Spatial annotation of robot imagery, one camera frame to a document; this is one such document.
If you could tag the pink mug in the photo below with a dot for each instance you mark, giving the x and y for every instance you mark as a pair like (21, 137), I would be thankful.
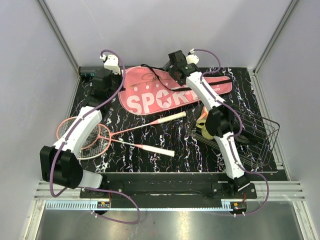
(204, 114)

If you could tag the black shuttlecock tube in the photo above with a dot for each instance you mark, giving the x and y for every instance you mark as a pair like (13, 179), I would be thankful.
(88, 71)

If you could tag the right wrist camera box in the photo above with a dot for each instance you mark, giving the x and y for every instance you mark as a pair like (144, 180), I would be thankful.
(191, 57)

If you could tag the black wire rack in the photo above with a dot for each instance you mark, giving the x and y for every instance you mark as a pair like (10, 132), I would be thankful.
(258, 157)

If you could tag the black object in rack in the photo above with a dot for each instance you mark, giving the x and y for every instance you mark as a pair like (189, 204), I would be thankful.
(246, 139)

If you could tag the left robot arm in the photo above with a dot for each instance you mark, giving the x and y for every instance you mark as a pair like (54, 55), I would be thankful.
(59, 162)

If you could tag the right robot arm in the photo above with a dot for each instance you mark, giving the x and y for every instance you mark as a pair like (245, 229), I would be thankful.
(223, 123)

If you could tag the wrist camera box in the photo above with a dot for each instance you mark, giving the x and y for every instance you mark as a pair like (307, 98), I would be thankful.
(191, 57)
(111, 62)

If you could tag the yellow-green mug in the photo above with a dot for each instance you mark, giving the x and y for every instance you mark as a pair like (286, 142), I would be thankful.
(200, 123)

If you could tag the pink racket bag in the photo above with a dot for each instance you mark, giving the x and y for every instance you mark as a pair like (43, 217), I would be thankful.
(149, 90)

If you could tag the black base frame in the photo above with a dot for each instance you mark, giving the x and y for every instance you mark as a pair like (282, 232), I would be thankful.
(205, 184)

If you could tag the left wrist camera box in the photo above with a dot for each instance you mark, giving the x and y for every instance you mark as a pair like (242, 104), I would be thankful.
(111, 62)

